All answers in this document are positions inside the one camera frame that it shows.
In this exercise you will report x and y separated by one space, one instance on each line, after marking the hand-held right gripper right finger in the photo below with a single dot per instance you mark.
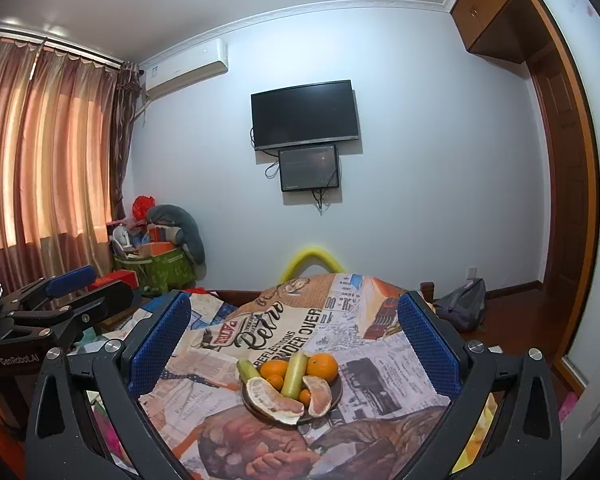
425 345

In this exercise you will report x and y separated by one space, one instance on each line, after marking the red plastic bag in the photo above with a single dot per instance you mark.
142 207

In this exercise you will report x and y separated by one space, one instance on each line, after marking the small wall monitor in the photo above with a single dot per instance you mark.
309 167

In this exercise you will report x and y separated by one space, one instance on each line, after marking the white wall socket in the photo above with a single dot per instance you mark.
472 272

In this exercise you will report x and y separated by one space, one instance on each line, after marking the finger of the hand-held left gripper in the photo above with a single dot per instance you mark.
95 305
70 280

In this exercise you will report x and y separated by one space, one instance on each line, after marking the brown wooden door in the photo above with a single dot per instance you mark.
570 185

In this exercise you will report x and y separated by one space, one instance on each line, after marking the large orange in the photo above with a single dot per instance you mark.
274 369
323 366

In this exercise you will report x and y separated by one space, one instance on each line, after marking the grey backpack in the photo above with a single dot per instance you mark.
462 302

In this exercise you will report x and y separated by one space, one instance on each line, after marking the yellow cloth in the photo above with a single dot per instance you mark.
475 430

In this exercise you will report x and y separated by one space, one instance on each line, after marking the brown patterned curtain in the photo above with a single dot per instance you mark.
125 135

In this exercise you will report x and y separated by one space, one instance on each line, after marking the white air conditioner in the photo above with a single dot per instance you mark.
187 70

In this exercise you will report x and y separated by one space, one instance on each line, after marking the grey plush pillow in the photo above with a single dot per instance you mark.
180 227

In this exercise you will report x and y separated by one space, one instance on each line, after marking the yellow foam hoop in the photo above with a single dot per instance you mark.
312 254

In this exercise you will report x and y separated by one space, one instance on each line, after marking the small tangerine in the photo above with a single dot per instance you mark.
276 383
305 397

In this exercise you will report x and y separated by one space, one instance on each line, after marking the colourful plastic bag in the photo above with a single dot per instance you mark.
105 425

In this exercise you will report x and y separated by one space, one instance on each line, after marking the wooden overhead cabinet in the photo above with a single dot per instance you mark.
490 10

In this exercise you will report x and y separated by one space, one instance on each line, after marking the orange cardboard box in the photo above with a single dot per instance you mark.
155 249

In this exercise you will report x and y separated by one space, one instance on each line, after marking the black wall television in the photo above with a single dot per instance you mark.
305 112

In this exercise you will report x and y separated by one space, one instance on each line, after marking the dark round plate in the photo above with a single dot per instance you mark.
337 387

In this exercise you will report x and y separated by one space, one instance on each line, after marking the peeled pomelo segment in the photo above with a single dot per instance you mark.
319 395
275 402

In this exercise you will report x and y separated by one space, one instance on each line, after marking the printed blanket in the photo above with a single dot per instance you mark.
370 375

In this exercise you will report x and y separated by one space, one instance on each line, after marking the wooden bed frame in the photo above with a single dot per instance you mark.
230 295

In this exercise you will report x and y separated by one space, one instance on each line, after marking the pink orange curtain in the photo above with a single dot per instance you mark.
45 160

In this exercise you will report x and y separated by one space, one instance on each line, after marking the red flat box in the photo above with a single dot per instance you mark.
122 277

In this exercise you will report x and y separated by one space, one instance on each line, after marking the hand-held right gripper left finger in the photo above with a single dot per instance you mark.
160 345

